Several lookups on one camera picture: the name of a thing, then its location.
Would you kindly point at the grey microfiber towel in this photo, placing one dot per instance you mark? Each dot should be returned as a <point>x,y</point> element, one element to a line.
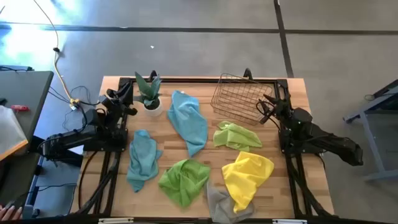
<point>220,208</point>

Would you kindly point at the dark green microfiber towel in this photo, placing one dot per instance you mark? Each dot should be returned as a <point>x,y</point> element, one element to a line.
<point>183,182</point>

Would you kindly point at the white bracket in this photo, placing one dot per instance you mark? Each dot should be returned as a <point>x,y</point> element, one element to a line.
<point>115,220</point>
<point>289,221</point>

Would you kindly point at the potted plant white pot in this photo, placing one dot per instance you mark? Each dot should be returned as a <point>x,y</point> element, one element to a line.
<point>153,109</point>

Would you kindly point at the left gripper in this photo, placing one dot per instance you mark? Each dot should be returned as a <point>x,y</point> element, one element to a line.
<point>119,102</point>

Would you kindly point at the white plastic bag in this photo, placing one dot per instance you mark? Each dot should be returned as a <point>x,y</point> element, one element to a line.
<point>9,130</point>

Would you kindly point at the light blue microfiber towel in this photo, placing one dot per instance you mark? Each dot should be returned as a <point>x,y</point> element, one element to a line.
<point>188,124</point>

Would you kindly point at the grey desk wooden edge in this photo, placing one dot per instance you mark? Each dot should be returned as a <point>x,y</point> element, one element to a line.
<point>28,90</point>

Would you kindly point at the white power box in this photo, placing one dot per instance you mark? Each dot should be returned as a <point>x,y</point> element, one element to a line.
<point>77,150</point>

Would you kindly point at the person's hand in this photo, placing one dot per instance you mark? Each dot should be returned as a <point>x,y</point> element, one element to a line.
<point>11,213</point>

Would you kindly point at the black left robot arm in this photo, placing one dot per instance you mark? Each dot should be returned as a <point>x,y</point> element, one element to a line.
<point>68,140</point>

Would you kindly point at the lime green microfiber towel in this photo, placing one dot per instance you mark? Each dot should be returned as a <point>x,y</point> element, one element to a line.
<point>236,137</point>

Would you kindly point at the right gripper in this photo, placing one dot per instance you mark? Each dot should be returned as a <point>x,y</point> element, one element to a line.
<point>281,109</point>

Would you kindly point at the black aluminium table frame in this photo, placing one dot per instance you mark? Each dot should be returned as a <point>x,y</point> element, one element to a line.
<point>192,80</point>

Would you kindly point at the grey metal table frame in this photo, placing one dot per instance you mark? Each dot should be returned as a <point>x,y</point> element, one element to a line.
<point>371,146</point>

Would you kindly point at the teal microfiber towel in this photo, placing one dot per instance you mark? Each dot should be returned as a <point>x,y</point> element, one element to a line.
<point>143,161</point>

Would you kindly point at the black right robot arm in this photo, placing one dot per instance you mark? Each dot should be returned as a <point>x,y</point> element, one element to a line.
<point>329,143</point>

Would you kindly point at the black angled panel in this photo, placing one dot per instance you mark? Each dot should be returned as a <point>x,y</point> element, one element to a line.
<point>71,161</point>

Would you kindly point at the yellow microfiber towel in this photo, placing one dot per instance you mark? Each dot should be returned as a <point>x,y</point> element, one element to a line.
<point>245,177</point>

